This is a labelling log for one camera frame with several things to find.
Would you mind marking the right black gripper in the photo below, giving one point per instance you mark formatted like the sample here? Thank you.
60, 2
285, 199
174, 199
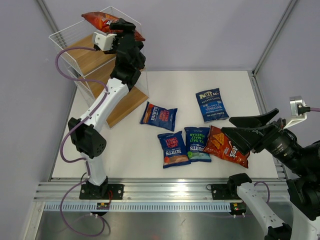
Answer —
252, 132

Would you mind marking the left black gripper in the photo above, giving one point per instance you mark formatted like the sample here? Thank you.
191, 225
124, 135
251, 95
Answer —
122, 25

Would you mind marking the red Doritos bag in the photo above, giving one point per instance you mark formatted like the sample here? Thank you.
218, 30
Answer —
101, 21
219, 145

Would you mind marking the blue Burts chilli bag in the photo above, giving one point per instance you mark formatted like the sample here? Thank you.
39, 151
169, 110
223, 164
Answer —
174, 149
157, 116

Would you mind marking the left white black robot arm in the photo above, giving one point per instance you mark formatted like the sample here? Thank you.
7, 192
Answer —
85, 131

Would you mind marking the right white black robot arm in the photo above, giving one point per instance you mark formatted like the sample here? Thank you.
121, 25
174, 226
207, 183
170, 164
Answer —
304, 193

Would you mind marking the blue Kettle vinegar chips bag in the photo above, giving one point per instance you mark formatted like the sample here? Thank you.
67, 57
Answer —
211, 105

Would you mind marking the blue Burts vinegar bag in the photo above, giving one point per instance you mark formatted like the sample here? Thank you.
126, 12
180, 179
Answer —
195, 141

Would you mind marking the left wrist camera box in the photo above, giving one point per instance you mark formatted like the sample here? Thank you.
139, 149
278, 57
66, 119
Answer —
102, 41

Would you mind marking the white wire wooden shelf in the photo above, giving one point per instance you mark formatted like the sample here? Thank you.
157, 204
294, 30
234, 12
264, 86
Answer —
84, 64

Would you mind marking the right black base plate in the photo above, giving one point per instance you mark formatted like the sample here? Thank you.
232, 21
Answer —
223, 192

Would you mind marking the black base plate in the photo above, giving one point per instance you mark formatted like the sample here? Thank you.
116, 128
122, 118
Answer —
223, 192
113, 192

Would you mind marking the left aluminium frame post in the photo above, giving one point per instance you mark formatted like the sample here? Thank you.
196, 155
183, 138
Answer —
47, 15

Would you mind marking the aluminium frame post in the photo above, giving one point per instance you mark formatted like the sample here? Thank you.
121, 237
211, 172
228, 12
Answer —
47, 15
275, 35

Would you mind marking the right aluminium frame post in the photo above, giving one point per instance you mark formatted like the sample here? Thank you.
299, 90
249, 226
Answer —
275, 35

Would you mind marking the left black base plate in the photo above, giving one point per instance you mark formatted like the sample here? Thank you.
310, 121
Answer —
113, 192

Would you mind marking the aluminium mounting rail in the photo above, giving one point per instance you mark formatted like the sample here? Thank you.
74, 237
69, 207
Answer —
140, 190

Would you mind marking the white slotted cable duct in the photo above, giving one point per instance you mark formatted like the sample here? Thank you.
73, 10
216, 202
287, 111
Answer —
148, 207

